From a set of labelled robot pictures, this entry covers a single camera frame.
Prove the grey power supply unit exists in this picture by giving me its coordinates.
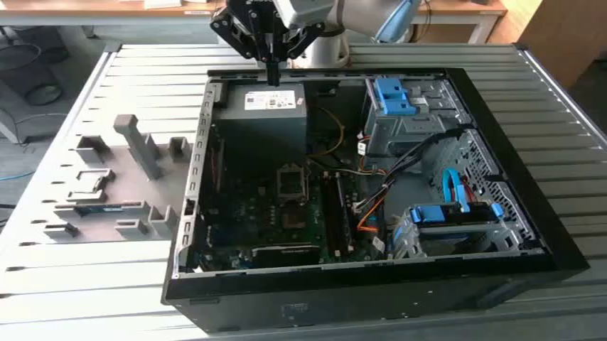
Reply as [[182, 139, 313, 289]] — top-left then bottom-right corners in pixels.
[[218, 81, 309, 159]]

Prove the black wheeled bin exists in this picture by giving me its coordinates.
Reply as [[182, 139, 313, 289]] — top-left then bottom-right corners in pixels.
[[0, 25, 70, 107]]

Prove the wooden cabinet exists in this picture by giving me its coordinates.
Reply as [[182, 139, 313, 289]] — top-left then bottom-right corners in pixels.
[[486, 0, 607, 92]]

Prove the black PC case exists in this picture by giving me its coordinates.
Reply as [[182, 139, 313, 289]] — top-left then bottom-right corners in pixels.
[[158, 66, 590, 335]]

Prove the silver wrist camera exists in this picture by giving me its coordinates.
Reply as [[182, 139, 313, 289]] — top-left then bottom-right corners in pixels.
[[273, 0, 333, 28]]

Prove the grey parts rack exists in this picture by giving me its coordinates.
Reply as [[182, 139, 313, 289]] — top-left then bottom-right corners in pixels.
[[18, 113, 196, 247]]

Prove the blue flat cable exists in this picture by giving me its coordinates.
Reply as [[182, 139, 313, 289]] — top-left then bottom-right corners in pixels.
[[440, 168, 472, 215]]

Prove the empty blue disk carrier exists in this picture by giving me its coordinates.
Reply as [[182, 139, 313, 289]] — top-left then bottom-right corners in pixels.
[[372, 77, 414, 117]]

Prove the white wire bundle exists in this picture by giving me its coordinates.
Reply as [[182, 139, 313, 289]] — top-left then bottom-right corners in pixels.
[[306, 156, 388, 178]]

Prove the green motherboard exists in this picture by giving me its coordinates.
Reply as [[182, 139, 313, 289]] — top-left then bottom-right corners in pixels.
[[196, 156, 382, 273]]

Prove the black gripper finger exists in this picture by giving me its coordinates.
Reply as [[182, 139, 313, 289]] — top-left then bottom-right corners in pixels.
[[209, 9, 276, 88], [272, 22, 326, 88]]

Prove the black cable bundle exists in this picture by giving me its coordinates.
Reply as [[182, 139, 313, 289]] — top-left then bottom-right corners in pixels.
[[352, 127, 468, 214]]

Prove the black graphics card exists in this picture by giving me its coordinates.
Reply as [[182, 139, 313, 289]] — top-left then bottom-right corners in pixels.
[[248, 242, 322, 270]]

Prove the low metal disk bay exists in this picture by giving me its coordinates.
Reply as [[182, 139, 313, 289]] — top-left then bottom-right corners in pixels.
[[386, 205, 540, 259]]

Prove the orange wire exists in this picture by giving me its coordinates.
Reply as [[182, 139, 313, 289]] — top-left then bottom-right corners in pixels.
[[354, 195, 388, 234]]

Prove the yellow wire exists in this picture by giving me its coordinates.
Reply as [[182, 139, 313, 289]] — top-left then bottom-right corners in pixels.
[[306, 105, 345, 157]]

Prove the tall metal drive cage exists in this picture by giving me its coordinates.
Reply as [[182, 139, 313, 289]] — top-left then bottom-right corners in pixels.
[[362, 77, 476, 158]]

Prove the blue carrier with disk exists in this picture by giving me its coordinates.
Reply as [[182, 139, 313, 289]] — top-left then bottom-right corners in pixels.
[[408, 202, 504, 226]]

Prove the wooden top desk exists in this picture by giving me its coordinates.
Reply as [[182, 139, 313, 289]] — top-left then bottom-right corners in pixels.
[[0, 0, 508, 45]]

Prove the blue green RAM stick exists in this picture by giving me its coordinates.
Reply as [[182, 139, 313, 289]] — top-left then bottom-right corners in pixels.
[[70, 203, 128, 216]]

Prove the CPU socket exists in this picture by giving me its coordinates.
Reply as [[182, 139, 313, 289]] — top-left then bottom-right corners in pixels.
[[277, 202, 309, 231]]

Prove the black RAM slot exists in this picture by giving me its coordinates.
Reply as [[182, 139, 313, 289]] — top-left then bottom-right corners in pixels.
[[333, 172, 356, 251], [320, 170, 342, 257]]

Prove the blue floor cable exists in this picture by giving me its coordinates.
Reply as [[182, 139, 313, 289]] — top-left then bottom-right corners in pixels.
[[0, 169, 37, 182]]

